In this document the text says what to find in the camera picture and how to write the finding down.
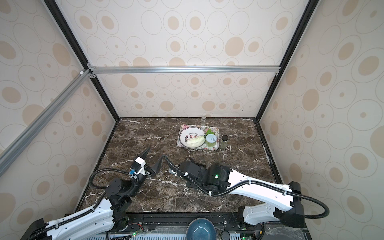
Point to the side aluminium frame rail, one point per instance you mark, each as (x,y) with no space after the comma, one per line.
(25,138)

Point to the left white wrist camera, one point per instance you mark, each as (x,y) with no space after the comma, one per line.
(138,167)

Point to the clear glass shaker bottle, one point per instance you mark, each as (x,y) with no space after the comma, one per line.
(203,119)

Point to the blue ceramic bowl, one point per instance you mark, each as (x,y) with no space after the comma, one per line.
(201,229)

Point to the green plastic leaf vegetable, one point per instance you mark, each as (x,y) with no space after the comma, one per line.
(209,132)

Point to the black vertical corner post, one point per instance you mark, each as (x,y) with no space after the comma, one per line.
(298,33)
(66,30)

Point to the green labelled tin can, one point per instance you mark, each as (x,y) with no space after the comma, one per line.
(211,140)

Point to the pale napa cabbage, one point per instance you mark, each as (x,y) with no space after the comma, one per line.
(195,142)

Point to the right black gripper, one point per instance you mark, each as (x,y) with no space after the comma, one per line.
(186,167)

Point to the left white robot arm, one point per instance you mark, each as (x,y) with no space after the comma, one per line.
(107,212)

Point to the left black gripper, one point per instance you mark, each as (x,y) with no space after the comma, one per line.
(149,171)

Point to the black vertical left corner post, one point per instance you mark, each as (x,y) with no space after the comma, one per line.
(66,30)

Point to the white round plate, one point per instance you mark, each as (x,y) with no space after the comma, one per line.
(188,133)

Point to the black vertical right corner post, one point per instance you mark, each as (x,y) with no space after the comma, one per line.
(298,33)

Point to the floral rectangular tray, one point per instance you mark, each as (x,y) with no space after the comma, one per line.
(205,128)

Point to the green herb spice jar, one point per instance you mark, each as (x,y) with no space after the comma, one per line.
(224,142)

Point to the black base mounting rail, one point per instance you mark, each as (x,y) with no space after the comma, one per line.
(172,223)

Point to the horizontal aluminium frame rail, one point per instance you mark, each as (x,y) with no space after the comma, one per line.
(186,70)

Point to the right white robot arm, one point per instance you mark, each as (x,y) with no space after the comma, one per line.
(279,202)

